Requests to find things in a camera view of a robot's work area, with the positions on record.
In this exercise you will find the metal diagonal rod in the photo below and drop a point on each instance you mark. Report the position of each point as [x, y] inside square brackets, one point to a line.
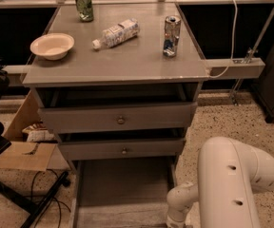
[250, 53]

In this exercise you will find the grey drawer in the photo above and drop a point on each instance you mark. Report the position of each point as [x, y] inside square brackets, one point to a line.
[122, 193]
[97, 150]
[101, 118]

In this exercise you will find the silver blue energy can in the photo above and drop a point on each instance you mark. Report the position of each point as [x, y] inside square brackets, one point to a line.
[172, 35]

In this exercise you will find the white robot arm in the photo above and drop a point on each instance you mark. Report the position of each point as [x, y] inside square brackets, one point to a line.
[229, 174]

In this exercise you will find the grey middle drawer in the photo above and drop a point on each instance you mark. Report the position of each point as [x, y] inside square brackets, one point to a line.
[97, 150]

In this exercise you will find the grey bottom drawer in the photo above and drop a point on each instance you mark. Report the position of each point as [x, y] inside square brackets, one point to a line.
[122, 193]

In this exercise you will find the green soda can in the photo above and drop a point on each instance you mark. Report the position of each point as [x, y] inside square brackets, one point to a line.
[85, 10]

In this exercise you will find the grey drawer cabinet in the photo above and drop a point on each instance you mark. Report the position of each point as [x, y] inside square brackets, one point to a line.
[135, 72]

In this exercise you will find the leaning wooden board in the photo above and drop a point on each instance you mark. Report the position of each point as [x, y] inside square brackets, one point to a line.
[25, 116]

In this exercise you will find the crumpled snack bag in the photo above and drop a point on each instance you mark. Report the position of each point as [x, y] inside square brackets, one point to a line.
[37, 132]

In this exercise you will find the white bowl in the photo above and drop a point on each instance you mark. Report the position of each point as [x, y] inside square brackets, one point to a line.
[53, 46]

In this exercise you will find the grey metal rail beam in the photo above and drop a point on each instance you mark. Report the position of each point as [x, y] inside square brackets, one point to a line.
[224, 69]

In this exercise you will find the grey top drawer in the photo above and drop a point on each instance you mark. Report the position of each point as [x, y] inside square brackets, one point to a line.
[101, 118]

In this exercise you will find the brown cardboard sheet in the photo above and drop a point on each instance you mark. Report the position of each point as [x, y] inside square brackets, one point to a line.
[31, 156]

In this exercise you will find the clear plastic water bottle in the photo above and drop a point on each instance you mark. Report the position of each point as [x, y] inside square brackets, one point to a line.
[118, 34]

